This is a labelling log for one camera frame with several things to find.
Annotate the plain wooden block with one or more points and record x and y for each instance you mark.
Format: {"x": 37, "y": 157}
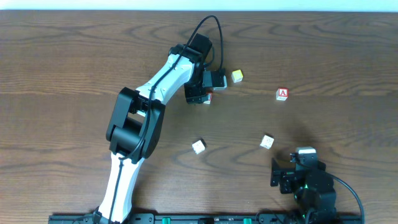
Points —
{"x": 267, "y": 142}
{"x": 198, "y": 146}

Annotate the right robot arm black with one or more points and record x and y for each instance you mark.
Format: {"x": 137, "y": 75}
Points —
{"x": 312, "y": 189}

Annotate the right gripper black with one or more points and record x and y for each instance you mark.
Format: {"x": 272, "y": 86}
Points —
{"x": 277, "y": 175}

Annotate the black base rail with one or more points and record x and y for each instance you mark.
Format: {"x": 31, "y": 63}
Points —
{"x": 149, "y": 218}

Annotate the red letter I block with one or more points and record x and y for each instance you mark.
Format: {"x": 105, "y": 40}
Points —
{"x": 209, "y": 98}

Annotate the plain wooden block centre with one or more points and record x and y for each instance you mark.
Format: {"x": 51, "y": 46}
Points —
{"x": 198, "y": 146}

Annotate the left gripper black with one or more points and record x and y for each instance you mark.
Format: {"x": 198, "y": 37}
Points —
{"x": 195, "y": 94}

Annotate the plain wooden block right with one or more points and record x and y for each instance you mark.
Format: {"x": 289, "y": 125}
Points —
{"x": 267, "y": 142}

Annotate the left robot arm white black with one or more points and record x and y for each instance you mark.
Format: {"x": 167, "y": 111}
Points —
{"x": 136, "y": 122}

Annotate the red letter A block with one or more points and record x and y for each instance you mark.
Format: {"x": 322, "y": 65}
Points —
{"x": 282, "y": 94}

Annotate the yellow top wooden block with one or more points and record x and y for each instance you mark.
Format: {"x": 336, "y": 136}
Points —
{"x": 237, "y": 76}

